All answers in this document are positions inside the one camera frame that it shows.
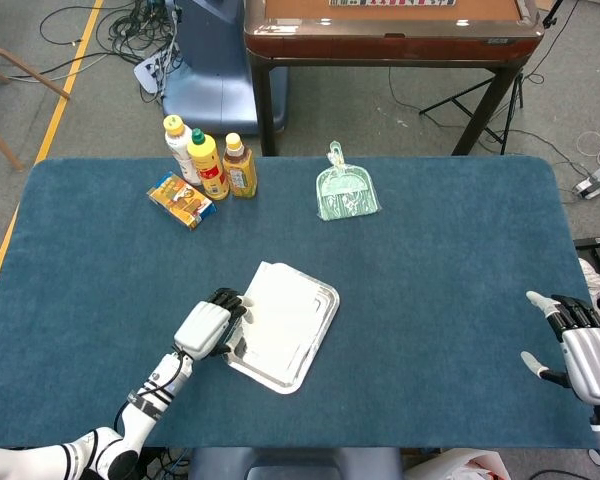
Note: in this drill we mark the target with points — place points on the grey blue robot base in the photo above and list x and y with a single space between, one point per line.
290 465

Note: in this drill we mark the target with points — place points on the white bottle yellow cap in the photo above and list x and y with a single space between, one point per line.
180 150

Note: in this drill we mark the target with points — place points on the white power strip with plugs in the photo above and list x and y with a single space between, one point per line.
597 182

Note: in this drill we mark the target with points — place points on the white cloth bundle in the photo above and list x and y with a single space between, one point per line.
592 280

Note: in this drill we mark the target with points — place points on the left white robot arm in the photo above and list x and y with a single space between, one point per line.
145 410

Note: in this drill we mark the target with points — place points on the face-up mahjong tile row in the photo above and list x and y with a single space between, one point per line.
390 2

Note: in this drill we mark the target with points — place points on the amber tea bottle yellow cap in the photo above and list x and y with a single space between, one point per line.
240 172

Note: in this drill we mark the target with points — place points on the blue yellow snack box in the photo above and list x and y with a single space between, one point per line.
182 200

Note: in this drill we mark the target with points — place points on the green dustpan in plastic bag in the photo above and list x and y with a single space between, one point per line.
345 195

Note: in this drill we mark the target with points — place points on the blue table cloth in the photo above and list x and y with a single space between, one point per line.
430 275

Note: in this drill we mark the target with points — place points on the white paper towel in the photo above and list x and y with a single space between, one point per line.
280 310

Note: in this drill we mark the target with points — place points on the stainless steel tray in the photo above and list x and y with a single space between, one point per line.
275 382

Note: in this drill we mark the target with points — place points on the white plastic bag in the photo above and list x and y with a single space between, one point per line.
455 467

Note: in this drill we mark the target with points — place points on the yellow bottle green cap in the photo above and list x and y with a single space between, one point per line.
207 165

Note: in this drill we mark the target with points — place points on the black tripod stand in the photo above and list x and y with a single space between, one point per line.
519 92

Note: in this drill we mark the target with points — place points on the blue machine pedestal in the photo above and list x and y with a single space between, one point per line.
215 75

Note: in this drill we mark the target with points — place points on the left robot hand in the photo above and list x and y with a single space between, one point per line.
202 327

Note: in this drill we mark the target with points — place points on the wooden chair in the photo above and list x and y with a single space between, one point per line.
30 75

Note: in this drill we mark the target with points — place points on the brown mahjong table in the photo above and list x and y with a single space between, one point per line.
390 45

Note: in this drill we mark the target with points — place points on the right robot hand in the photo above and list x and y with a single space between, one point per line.
592 360

